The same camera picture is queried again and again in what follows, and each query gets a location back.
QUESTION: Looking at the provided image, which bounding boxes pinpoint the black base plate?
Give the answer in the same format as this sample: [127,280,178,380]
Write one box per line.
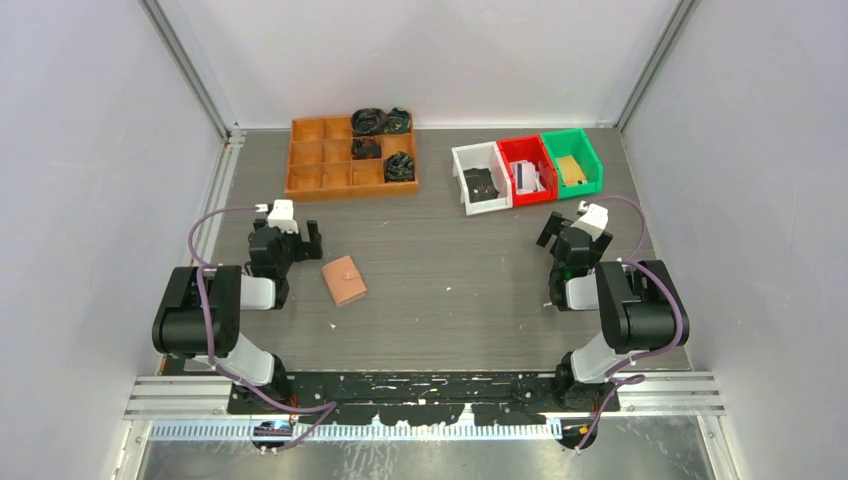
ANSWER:
[227,371,620,426]

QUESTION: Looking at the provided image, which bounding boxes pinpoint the white bin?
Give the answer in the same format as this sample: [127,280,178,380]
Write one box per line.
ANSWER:
[451,141,513,216]

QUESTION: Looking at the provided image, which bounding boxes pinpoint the orange compartment tray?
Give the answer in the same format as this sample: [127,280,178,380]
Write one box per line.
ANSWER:
[284,113,419,201]

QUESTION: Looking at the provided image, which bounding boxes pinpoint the black rolled belt lower right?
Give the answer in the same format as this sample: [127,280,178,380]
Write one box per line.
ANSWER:
[383,151,415,183]

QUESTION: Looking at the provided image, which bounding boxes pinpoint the red bin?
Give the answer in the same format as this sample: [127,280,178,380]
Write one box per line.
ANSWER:
[496,134,559,207]

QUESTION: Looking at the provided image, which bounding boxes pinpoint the tan leather card holder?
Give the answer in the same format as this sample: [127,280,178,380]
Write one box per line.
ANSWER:
[321,256,367,307]

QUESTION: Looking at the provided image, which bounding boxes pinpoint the gold cards in green bin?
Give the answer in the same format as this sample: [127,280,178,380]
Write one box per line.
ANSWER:
[555,155,588,187]

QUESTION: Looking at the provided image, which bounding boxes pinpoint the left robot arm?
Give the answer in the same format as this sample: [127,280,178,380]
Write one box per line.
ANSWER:
[152,219,323,413]

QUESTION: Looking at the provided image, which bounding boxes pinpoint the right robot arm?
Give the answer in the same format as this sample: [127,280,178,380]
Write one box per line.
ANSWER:
[536,205,690,411]

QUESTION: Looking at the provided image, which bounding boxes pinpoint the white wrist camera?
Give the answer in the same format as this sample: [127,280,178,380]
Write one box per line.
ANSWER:
[255,199,300,234]
[572,201,609,241]

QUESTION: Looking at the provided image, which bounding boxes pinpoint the black rolled belt top left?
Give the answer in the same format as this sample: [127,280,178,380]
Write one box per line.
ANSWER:
[350,108,388,137]

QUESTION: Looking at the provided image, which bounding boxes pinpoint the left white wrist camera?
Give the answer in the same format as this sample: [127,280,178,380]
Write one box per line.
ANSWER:
[255,199,300,234]

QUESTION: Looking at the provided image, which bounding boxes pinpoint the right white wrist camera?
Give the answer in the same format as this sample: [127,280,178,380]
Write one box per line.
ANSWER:
[572,201,609,241]

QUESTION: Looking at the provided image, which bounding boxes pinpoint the white cards in red bin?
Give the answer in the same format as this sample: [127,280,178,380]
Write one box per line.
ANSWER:
[510,160,546,195]

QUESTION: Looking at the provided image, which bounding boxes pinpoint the green bin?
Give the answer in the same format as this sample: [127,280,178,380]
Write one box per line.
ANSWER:
[540,129,604,199]

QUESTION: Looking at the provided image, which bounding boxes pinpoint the black rolled belt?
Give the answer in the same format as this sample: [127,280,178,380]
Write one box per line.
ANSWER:
[350,108,388,137]
[351,137,382,160]
[383,151,415,183]
[383,107,412,135]

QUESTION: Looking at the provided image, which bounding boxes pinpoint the black rolled belt middle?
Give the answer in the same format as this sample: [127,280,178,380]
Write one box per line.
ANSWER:
[351,137,382,160]

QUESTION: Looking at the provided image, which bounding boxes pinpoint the black rolled belt top right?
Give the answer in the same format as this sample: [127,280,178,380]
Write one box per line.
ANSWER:
[383,107,412,135]

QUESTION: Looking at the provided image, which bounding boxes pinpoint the black wallet in white bin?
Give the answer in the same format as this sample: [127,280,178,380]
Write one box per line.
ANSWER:
[463,168,500,203]

